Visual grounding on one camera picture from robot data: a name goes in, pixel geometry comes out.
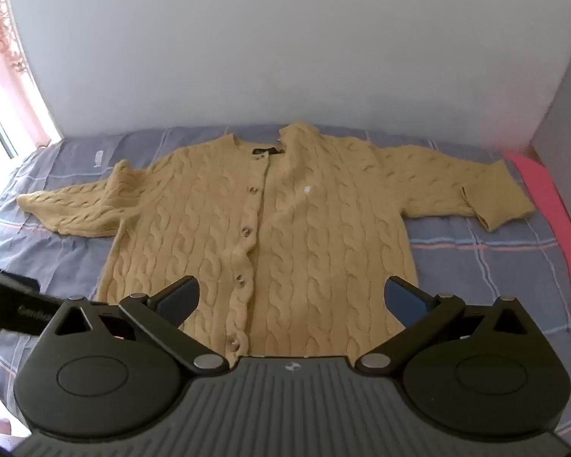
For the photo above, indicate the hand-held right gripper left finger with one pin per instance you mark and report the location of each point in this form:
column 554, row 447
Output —
column 180, row 301

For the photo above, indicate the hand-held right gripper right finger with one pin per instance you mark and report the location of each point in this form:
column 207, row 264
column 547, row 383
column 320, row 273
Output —
column 402, row 301

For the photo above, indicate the pink cloth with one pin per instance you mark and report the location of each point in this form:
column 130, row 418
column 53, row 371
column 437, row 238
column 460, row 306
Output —
column 552, row 204

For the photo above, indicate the pink floral curtain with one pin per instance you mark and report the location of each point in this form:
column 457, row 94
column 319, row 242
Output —
column 14, row 47

